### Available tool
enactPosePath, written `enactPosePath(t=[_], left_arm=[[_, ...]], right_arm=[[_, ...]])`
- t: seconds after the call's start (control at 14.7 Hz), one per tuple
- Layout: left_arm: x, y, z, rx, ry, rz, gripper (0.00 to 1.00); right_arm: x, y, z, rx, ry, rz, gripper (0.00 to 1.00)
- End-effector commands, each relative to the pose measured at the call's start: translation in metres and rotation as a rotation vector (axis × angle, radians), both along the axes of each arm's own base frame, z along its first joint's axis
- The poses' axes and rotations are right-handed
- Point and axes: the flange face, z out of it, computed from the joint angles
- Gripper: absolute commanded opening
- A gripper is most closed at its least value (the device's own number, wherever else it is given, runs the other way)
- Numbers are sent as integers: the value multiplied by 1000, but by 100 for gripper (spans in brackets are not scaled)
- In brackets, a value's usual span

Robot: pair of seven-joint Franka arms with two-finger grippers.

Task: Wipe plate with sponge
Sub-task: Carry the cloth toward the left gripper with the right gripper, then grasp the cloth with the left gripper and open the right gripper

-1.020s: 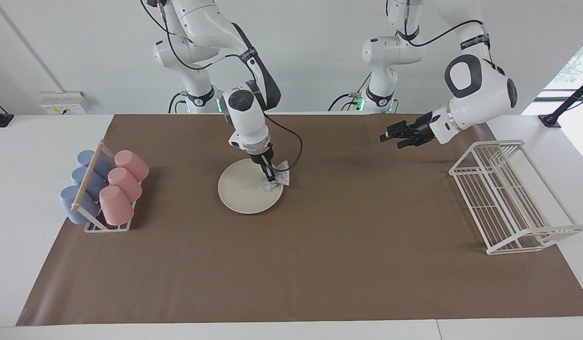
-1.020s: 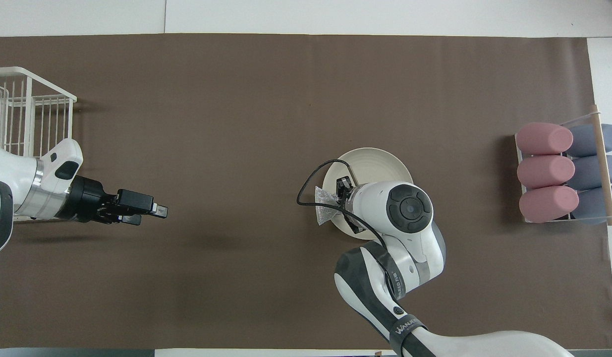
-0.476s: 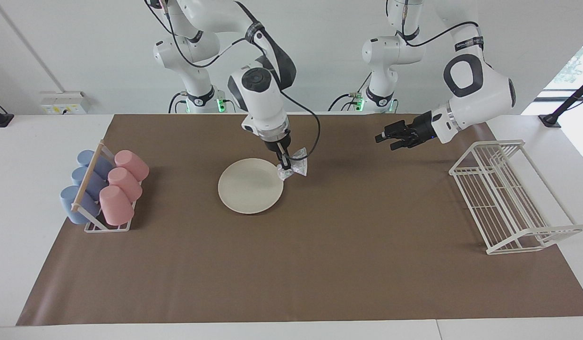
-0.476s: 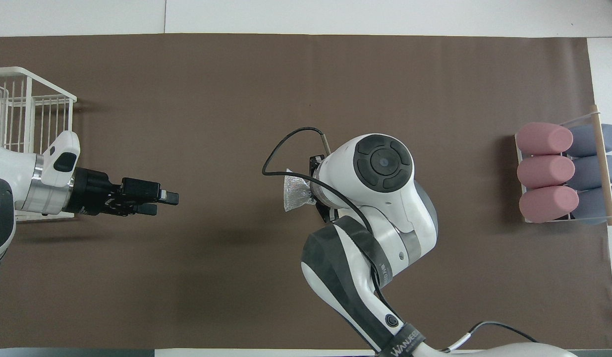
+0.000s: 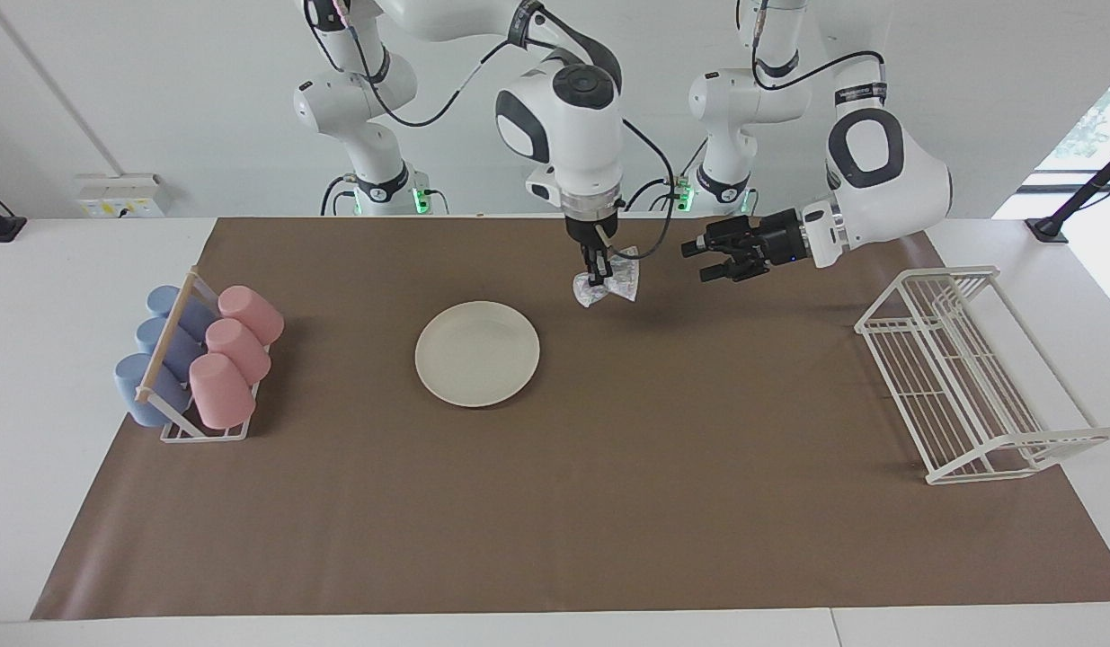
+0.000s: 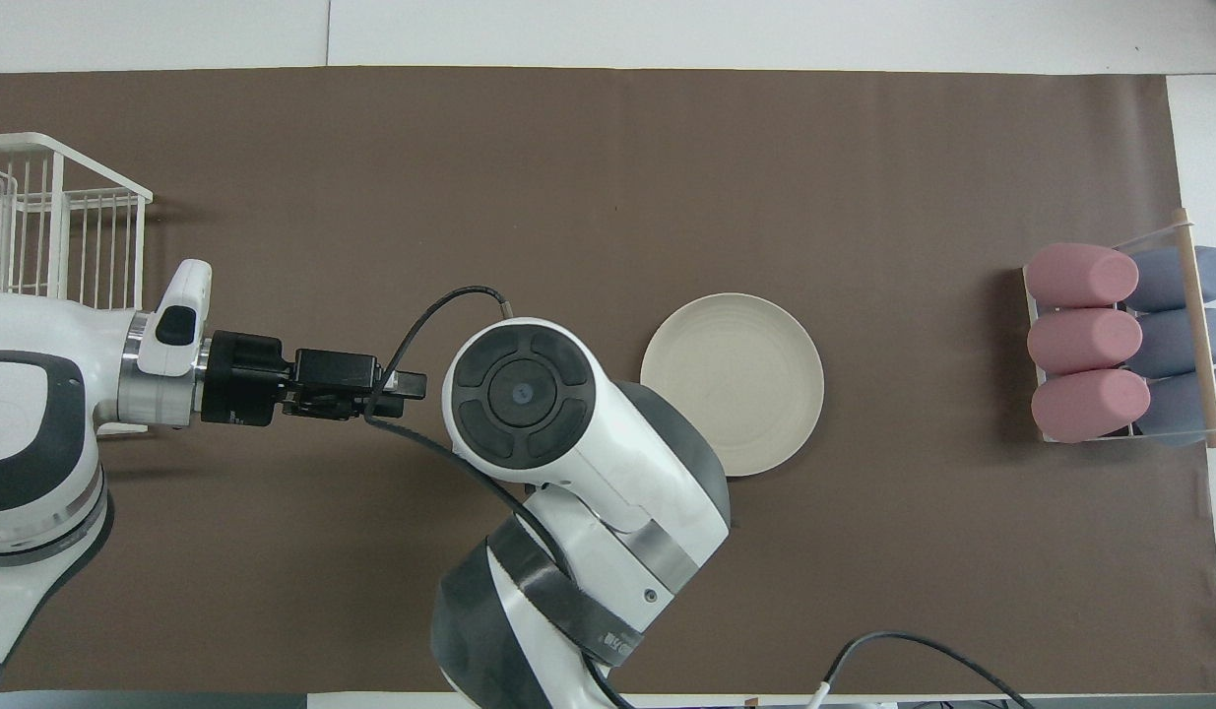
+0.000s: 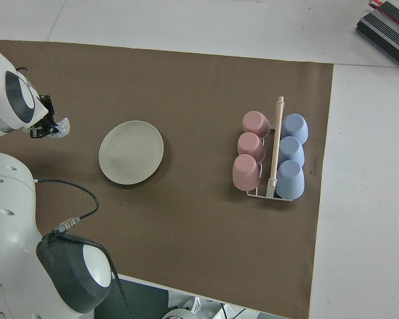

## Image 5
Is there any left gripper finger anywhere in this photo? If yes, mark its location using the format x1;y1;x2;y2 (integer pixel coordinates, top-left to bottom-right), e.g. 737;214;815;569
698;253;771;285
681;216;759;260

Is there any bright window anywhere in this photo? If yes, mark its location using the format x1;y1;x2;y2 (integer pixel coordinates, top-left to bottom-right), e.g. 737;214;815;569
993;67;1110;323

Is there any cream round plate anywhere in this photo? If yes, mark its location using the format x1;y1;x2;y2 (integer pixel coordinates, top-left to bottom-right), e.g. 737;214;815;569
414;300;541;409

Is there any cup rack with wooden handle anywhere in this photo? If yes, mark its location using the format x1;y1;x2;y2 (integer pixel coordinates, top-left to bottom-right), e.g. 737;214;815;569
135;267;272;443

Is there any silver mesh sponge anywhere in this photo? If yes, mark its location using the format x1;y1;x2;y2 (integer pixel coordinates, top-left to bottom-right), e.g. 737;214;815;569
572;245;643;309

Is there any blue cup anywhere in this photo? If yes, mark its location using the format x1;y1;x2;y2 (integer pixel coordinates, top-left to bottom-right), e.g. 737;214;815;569
114;352;192;429
147;285;219;341
136;316;205;378

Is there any brown table mat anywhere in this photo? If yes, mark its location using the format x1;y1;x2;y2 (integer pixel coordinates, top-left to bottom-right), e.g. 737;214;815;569
31;216;1110;621

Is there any white wire rack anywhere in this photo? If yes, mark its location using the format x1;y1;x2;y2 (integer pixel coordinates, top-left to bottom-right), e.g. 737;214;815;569
854;265;1110;486

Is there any pink cup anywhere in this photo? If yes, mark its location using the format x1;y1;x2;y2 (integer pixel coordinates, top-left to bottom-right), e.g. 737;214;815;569
218;285;285;347
204;318;272;386
189;352;257;430

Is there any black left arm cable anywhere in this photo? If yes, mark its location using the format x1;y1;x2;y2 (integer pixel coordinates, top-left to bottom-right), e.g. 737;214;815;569
750;0;886;93

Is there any white power strip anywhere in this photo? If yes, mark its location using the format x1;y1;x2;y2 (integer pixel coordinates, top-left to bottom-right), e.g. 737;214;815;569
74;173;170;219

